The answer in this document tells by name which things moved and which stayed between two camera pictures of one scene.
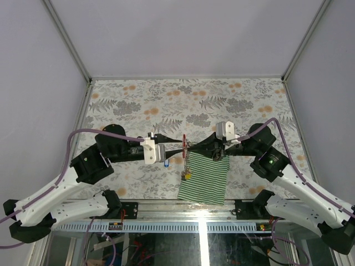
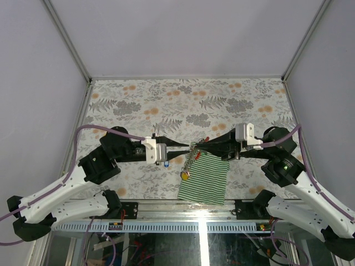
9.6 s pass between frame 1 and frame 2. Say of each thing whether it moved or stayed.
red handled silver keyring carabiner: moved
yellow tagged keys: stayed
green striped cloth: stayed
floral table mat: stayed
